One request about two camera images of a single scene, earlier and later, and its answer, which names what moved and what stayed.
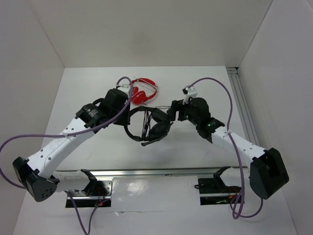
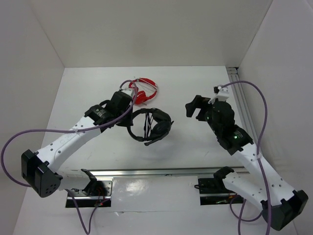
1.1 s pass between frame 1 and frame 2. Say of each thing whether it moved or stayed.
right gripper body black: moved
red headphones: stayed
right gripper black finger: moved
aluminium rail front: stayed
